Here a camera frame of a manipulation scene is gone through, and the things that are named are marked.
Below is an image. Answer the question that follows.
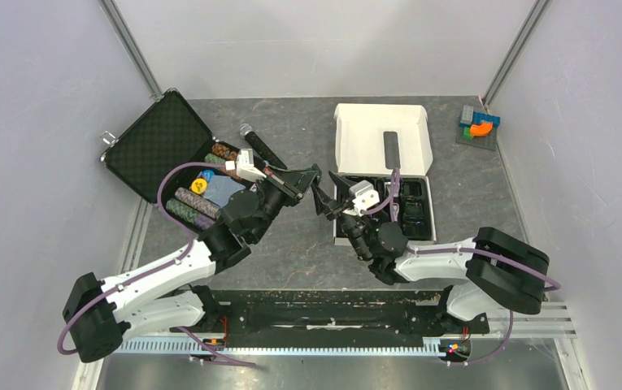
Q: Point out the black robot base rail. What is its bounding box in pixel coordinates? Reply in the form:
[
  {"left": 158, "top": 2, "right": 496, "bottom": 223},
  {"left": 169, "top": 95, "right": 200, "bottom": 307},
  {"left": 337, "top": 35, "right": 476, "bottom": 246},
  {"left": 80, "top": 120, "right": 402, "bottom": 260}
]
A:
[{"left": 189, "top": 289, "right": 490, "bottom": 338}]

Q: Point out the black clipper comb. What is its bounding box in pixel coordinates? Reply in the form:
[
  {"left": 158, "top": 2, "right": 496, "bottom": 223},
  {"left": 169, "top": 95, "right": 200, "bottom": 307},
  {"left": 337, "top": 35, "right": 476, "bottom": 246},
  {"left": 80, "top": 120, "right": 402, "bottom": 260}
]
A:
[{"left": 298, "top": 163, "right": 322, "bottom": 191}]

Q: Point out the white cable duct strip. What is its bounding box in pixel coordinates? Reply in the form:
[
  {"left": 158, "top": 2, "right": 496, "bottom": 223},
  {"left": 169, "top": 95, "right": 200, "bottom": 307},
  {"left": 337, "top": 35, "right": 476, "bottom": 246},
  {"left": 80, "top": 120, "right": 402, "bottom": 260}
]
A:
[{"left": 115, "top": 335, "right": 446, "bottom": 358}]

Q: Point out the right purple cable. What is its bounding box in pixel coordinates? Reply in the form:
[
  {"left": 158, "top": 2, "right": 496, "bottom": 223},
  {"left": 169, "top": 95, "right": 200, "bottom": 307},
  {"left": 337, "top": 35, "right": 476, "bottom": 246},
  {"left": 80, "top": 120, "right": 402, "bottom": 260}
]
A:
[{"left": 364, "top": 167, "right": 562, "bottom": 367}]

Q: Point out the grey toy brick baseplate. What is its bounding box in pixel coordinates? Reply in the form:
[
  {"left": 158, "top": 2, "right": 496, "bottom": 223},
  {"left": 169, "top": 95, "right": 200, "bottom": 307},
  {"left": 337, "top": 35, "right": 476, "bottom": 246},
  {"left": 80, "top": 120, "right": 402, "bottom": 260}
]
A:
[{"left": 455, "top": 127, "right": 498, "bottom": 151}]

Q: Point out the yellow dealer button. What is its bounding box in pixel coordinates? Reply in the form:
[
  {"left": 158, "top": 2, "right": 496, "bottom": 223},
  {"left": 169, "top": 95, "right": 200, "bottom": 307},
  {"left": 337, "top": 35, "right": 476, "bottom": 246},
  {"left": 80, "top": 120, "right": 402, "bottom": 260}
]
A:
[{"left": 189, "top": 177, "right": 208, "bottom": 195}]

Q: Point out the purple cable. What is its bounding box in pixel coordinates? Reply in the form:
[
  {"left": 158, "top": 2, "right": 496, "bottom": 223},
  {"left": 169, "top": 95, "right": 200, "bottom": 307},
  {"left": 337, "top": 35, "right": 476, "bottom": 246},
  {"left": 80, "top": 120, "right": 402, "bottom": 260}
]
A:
[
  {"left": 56, "top": 161, "right": 258, "bottom": 370},
  {"left": 364, "top": 167, "right": 562, "bottom": 367}
]

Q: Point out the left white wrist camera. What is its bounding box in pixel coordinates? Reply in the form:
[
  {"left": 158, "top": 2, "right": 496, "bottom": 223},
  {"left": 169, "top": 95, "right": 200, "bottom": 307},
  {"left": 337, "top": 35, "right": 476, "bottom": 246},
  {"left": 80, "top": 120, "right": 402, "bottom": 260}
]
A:
[{"left": 235, "top": 149, "right": 267, "bottom": 182}]

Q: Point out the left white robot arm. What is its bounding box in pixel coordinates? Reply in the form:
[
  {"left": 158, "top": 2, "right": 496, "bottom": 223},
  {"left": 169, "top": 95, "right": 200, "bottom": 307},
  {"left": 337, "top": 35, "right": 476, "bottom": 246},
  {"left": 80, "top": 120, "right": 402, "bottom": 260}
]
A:
[{"left": 56, "top": 165, "right": 322, "bottom": 363}]

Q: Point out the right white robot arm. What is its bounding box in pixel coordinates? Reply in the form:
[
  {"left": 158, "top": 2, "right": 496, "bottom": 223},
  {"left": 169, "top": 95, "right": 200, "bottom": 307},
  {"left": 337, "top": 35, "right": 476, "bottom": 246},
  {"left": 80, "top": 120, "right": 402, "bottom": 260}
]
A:
[{"left": 311, "top": 170, "right": 561, "bottom": 332}]

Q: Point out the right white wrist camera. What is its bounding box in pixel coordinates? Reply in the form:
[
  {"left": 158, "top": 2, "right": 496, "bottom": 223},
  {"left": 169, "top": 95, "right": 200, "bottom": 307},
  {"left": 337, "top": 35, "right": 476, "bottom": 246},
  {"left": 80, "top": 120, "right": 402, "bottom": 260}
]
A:
[{"left": 345, "top": 180, "right": 381, "bottom": 216}]

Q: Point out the blue card deck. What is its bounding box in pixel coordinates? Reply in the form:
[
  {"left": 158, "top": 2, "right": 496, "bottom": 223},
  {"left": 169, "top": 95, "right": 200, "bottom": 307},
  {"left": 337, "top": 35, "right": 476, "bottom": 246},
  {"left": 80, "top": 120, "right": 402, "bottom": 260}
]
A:
[{"left": 202, "top": 175, "right": 246, "bottom": 207}]

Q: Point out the black aluminium poker case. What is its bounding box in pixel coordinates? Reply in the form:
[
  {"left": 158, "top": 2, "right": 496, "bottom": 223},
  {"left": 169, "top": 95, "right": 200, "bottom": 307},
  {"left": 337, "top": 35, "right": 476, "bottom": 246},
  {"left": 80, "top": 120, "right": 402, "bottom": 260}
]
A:
[{"left": 101, "top": 89, "right": 240, "bottom": 205}]

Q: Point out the grey toy brick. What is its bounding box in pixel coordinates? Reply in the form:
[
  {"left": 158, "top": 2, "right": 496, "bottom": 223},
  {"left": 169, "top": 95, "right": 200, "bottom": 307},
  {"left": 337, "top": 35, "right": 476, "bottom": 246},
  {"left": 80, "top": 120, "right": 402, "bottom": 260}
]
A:
[{"left": 459, "top": 105, "right": 475, "bottom": 128}]

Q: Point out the orange curved toy piece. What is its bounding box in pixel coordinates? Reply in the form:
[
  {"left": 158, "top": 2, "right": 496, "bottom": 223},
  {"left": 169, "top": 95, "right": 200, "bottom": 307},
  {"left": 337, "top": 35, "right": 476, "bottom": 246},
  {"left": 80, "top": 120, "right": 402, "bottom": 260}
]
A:
[{"left": 469, "top": 121, "right": 494, "bottom": 137}]

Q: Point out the orange brown chip stack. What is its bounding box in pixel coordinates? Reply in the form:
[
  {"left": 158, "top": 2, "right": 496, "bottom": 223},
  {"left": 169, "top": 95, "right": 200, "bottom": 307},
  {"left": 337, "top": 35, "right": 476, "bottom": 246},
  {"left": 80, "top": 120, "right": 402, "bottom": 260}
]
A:
[{"left": 211, "top": 143, "right": 238, "bottom": 161}]

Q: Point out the purple chip stack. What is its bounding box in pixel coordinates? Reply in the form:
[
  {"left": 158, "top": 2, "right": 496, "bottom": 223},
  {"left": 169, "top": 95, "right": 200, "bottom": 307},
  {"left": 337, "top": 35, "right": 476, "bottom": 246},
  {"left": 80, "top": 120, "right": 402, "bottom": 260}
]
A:
[{"left": 175, "top": 188, "right": 220, "bottom": 220}]

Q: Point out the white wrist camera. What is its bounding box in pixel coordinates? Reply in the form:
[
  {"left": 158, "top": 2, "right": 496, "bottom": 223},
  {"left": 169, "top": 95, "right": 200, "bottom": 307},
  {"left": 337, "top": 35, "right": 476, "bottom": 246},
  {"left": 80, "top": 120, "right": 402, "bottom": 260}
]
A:
[
  {"left": 345, "top": 180, "right": 381, "bottom": 216},
  {"left": 235, "top": 149, "right": 267, "bottom": 182}
]

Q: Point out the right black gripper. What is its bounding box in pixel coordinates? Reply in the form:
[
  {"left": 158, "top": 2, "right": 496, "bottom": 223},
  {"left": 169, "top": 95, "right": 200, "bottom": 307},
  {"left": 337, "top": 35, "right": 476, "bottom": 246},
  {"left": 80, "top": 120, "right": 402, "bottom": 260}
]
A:
[{"left": 311, "top": 171, "right": 373, "bottom": 261}]

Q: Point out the blue toy brick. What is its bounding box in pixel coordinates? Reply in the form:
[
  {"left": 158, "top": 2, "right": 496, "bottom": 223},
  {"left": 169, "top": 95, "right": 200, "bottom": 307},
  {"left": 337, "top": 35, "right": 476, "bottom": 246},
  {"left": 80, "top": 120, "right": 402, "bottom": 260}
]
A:
[{"left": 472, "top": 111, "right": 501, "bottom": 128}]

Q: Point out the dark green chip stack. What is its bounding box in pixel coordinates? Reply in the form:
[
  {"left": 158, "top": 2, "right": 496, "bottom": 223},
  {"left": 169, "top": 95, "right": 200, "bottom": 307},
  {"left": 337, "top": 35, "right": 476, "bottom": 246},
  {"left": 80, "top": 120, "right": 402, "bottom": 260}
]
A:
[{"left": 166, "top": 198, "right": 215, "bottom": 231}]

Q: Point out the black microphone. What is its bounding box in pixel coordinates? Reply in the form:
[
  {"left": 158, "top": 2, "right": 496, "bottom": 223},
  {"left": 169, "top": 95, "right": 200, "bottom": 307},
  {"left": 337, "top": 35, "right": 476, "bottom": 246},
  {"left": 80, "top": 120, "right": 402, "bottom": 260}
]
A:
[{"left": 240, "top": 123, "right": 288, "bottom": 170}]

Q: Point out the green toy brick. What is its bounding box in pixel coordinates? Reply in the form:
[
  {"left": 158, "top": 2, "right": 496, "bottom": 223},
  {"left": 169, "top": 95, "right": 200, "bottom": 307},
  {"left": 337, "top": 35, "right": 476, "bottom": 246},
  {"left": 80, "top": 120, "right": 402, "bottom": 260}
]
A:
[{"left": 463, "top": 127, "right": 475, "bottom": 140}]

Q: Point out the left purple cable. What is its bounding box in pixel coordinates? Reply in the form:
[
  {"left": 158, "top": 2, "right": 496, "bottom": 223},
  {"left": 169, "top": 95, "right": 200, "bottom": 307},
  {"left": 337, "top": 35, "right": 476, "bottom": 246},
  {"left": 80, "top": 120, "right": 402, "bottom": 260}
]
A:
[{"left": 56, "top": 161, "right": 258, "bottom": 370}]

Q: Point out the white clipper kit box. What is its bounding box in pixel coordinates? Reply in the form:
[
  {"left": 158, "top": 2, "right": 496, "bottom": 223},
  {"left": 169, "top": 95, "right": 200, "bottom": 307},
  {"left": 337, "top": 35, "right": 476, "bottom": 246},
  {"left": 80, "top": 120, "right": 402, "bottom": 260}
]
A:
[{"left": 334, "top": 103, "right": 437, "bottom": 245}]

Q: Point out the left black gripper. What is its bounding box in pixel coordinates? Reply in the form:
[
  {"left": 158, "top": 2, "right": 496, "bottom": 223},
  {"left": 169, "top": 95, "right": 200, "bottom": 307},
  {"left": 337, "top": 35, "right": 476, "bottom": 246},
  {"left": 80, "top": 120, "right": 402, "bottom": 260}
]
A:
[{"left": 250, "top": 164, "right": 319, "bottom": 243}]

